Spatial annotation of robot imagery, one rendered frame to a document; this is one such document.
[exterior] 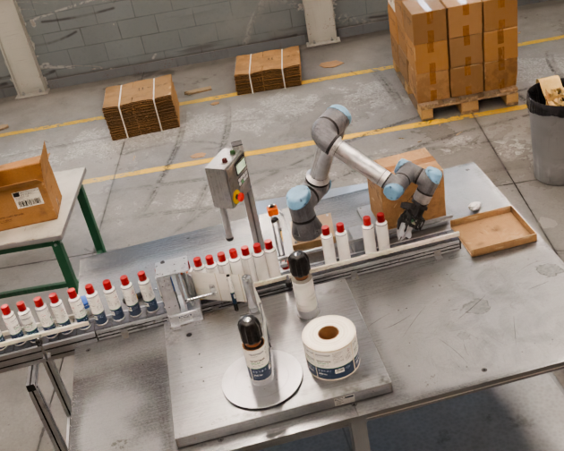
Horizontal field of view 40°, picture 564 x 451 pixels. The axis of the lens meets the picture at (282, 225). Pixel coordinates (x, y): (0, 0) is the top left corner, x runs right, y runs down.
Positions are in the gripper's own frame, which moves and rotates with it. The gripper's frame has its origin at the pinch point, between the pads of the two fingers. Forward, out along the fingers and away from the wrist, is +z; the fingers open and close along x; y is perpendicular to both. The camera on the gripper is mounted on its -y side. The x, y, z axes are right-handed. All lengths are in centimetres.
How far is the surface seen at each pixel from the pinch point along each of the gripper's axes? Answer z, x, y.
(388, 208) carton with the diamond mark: -5.0, -2.8, -16.3
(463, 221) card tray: -9.3, 33.7, -12.0
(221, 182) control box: -5, -85, 0
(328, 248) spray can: 11.8, -31.4, 2.9
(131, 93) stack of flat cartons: 119, -80, -411
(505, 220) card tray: -17, 50, -6
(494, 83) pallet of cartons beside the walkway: -18, 180, -279
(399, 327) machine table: 17.1, -8.8, 46.1
